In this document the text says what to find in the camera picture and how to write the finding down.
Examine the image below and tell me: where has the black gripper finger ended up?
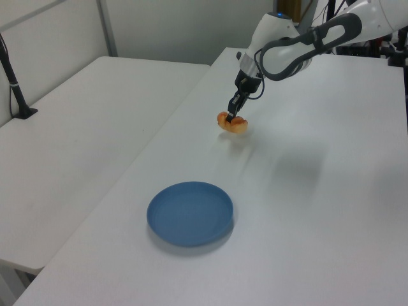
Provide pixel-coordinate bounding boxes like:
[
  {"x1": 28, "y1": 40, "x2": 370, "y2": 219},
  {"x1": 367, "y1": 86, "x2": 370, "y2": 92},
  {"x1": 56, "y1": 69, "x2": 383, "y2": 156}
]
[
  {"x1": 235, "y1": 94, "x2": 249, "y2": 117},
  {"x1": 226, "y1": 92, "x2": 241, "y2": 122}
]

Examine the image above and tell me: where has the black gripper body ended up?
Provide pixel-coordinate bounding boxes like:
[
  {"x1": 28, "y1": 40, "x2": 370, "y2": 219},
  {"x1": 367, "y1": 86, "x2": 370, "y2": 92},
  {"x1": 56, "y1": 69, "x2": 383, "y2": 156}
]
[{"x1": 235, "y1": 69, "x2": 263, "y2": 96}]

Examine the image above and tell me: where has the orange bread loaf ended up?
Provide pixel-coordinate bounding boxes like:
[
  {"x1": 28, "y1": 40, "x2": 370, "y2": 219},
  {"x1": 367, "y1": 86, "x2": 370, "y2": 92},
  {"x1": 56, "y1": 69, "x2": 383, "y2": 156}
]
[{"x1": 216, "y1": 110, "x2": 249, "y2": 135}]

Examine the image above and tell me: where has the tan wooden panel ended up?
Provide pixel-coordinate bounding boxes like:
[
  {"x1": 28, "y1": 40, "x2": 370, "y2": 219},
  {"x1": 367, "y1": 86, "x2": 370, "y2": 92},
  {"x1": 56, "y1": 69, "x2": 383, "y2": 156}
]
[{"x1": 276, "y1": 0, "x2": 303, "y2": 24}]

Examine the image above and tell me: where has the blue round plate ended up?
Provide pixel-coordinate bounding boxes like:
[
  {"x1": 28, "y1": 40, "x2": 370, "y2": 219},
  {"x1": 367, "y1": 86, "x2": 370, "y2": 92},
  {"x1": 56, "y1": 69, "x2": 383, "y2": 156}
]
[{"x1": 146, "y1": 181, "x2": 235, "y2": 248}]

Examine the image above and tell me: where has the black electronics box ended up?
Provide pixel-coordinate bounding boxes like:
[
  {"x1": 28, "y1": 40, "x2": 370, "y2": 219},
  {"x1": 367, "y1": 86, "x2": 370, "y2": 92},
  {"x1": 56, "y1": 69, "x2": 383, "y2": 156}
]
[{"x1": 336, "y1": 40, "x2": 383, "y2": 58}]

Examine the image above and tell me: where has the black clamp stand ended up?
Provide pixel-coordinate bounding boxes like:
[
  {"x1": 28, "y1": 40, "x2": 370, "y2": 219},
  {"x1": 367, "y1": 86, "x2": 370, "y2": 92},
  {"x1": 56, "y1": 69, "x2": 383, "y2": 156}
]
[{"x1": 386, "y1": 26, "x2": 408, "y2": 68}]

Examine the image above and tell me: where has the white side table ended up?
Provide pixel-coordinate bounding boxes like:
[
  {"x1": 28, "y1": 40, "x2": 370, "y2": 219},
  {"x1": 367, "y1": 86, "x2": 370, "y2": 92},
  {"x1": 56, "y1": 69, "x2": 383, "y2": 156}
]
[{"x1": 0, "y1": 55, "x2": 211, "y2": 274}]

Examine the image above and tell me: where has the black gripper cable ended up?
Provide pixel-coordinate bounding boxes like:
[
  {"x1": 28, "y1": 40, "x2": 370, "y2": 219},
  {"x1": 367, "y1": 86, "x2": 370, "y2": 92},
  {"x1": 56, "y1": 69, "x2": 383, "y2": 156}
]
[{"x1": 247, "y1": 75, "x2": 266, "y2": 100}]

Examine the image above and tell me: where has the black camera stand pole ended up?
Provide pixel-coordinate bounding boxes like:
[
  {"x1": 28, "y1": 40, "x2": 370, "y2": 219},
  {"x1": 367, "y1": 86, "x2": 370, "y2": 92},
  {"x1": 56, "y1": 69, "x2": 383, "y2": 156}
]
[{"x1": 0, "y1": 31, "x2": 39, "y2": 120}]

